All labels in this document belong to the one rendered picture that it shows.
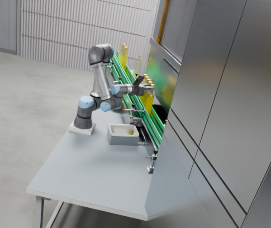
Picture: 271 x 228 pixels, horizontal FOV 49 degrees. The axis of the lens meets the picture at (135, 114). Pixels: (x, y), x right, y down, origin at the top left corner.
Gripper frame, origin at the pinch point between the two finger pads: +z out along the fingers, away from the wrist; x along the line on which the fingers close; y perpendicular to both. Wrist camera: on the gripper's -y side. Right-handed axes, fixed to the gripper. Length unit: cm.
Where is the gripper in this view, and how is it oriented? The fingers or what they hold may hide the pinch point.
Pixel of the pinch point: (152, 85)
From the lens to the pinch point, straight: 244.1
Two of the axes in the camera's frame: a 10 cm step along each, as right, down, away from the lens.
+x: 4.8, 4.6, -7.5
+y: -1.8, 8.8, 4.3
